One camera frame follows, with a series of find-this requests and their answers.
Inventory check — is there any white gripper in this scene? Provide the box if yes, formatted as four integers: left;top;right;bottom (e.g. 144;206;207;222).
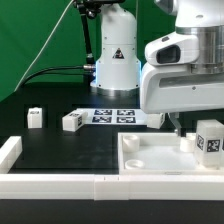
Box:
140;63;224;136

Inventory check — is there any white square tabletop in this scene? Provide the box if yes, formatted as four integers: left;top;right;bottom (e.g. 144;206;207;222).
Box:
118;132;224;175

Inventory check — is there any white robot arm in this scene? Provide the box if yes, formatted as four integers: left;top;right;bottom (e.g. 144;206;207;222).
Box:
91;0;224;127

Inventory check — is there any marker sheet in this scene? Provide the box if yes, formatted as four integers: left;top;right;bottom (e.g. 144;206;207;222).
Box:
81;108;147;125

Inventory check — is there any white U-shaped fence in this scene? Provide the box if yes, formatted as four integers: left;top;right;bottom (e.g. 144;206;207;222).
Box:
0;136;224;200

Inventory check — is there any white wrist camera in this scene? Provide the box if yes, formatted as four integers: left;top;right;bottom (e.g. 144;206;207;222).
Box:
145;32;199;66

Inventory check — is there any black cable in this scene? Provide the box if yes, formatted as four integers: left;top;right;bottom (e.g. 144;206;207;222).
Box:
23;64;98;86

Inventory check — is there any black camera stand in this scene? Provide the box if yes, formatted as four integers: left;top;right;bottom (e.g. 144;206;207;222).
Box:
72;0;125;64

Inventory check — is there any white cable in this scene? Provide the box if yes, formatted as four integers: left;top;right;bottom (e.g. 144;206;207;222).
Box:
13;0;75;93

